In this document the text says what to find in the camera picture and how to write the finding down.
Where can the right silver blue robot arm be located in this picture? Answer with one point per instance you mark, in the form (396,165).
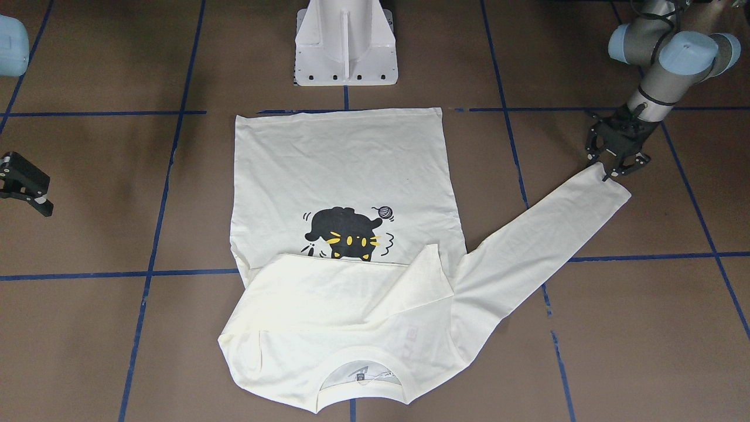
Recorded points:
(15,53)

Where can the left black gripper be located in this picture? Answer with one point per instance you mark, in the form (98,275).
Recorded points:
(600,132)

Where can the cream long-sleeve cat shirt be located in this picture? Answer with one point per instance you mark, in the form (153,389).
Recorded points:
(349,242)

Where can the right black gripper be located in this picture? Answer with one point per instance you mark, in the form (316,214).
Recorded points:
(19,178)

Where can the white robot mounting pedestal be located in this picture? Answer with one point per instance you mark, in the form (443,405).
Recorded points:
(345,43)

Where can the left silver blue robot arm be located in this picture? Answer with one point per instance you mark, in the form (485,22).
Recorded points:
(675,60)

